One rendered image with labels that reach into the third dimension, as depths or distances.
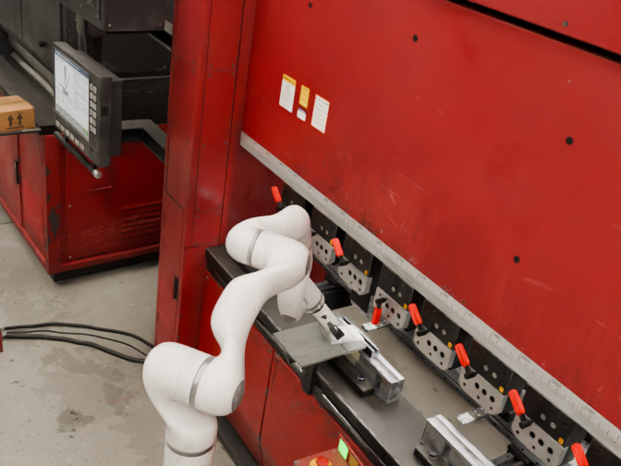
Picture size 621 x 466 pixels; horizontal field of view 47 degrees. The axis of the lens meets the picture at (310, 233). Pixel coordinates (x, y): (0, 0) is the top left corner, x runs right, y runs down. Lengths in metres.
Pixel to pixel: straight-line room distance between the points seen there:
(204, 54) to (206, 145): 0.37
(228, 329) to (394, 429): 0.87
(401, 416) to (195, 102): 1.36
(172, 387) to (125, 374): 2.13
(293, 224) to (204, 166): 1.06
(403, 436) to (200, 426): 0.84
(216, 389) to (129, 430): 1.91
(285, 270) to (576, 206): 0.69
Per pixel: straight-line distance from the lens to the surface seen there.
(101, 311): 4.15
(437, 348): 2.11
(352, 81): 2.25
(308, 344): 2.37
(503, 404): 2.00
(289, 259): 1.73
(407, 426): 2.36
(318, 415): 2.54
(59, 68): 3.07
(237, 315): 1.65
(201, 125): 2.79
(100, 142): 2.79
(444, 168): 1.96
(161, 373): 1.60
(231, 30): 2.72
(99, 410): 3.54
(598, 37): 1.63
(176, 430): 1.67
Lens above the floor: 2.44
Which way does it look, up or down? 28 degrees down
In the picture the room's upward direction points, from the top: 10 degrees clockwise
